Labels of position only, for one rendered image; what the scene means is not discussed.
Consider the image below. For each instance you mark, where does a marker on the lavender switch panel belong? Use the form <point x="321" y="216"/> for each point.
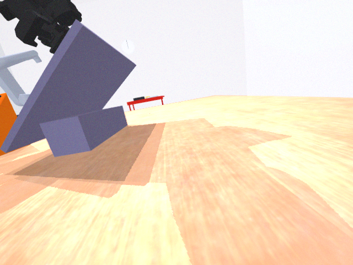
<point x="66" y="104"/>

